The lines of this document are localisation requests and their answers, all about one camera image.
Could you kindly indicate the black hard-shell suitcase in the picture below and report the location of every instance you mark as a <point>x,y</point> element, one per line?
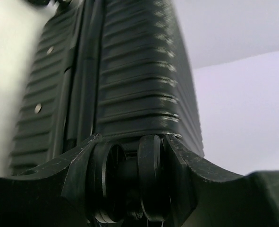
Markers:
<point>117,68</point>

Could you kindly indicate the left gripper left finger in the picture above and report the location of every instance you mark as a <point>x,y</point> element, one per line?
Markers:
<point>50,195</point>

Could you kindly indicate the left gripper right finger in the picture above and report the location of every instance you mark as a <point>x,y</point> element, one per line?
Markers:
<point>206,195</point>

